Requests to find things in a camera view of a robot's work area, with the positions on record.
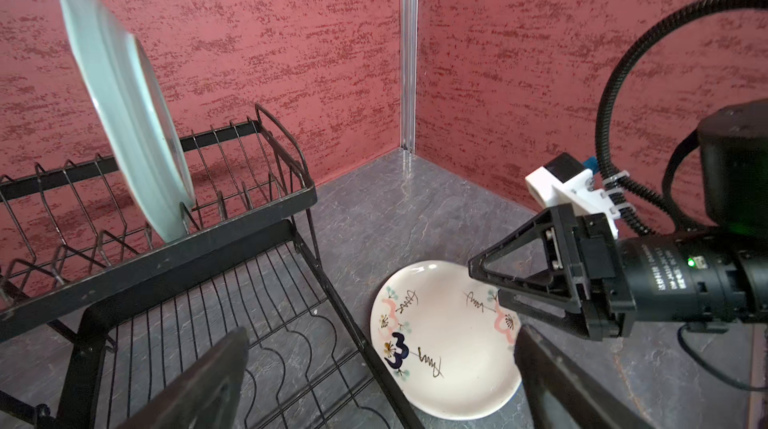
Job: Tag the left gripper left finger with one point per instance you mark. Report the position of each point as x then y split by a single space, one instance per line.
206 395

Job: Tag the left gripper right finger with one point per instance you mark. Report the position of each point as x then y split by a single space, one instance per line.
560 394

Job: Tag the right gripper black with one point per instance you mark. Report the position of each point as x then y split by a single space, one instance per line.
702 278

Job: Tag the white plate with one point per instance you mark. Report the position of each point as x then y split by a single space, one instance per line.
446 340

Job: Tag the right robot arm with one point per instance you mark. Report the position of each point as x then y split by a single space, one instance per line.
732 143

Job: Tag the pale green plate right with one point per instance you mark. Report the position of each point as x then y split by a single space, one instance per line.
126 94

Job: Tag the right corner aluminium profile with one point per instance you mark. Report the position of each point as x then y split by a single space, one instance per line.
408 52

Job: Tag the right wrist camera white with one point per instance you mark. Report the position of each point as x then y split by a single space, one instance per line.
567 180

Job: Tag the black wire dish rack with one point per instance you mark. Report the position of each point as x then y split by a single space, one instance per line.
99 314

